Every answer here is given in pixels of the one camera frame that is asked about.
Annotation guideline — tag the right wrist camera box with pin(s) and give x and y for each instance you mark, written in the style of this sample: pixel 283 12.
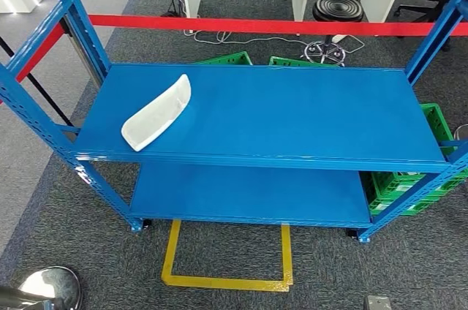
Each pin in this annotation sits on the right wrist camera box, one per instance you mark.
pixel 377 303

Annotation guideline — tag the green plastic crate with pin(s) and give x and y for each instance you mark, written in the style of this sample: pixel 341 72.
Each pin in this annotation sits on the green plastic crate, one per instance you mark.
pixel 292 62
pixel 409 184
pixel 228 59
pixel 398 207

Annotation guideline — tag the red barrier belt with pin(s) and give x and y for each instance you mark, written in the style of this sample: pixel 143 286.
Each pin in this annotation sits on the red barrier belt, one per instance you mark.
pixel 40 53
pixel 256 25

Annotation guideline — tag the white power strip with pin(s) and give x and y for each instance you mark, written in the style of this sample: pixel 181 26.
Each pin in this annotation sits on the white power strip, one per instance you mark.
pixel 338 38

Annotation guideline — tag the blue metal shelf rack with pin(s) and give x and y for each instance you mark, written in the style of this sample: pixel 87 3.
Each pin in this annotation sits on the blue metal shelf rack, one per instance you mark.
pixel 256 114

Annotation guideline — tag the black round stool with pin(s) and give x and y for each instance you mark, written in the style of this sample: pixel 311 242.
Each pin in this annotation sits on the black round stool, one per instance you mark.
pixel 336 10

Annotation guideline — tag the white curved plastic part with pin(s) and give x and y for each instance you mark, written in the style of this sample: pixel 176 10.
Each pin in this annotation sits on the white curved plastic part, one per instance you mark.
pixel 157 114

